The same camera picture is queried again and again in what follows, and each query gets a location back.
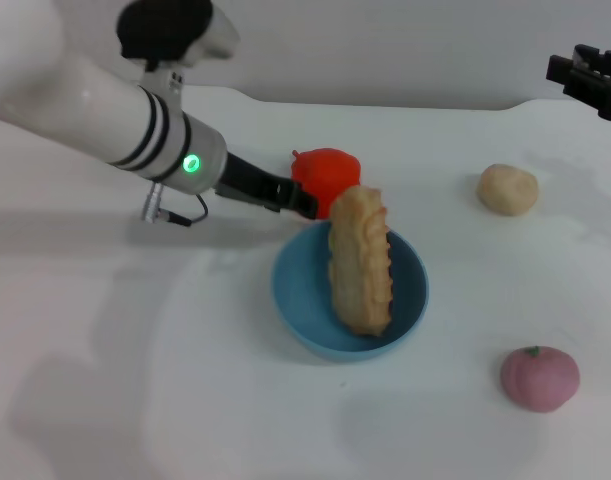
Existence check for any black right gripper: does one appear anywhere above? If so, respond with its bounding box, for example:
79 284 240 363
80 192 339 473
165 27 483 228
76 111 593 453
545 43 611 122

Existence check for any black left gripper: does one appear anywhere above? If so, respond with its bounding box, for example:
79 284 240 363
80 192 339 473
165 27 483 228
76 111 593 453
214 152 322 222

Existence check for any orange striped bread roll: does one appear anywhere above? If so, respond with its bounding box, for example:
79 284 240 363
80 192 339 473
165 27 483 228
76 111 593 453
326 184 397 339

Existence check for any blue bowl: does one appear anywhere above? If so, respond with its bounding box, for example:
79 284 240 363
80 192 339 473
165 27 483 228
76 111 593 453
270 220 430 364

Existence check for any red toy pepper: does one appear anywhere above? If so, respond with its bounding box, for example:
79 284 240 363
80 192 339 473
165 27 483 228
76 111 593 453
290 146 362 221

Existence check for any pink toy peach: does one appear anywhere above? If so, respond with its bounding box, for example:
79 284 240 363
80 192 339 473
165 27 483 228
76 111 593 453
500 345 582 414

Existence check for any black cable with metal plug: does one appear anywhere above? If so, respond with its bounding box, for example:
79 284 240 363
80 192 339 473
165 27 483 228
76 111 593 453
140 182 209 229

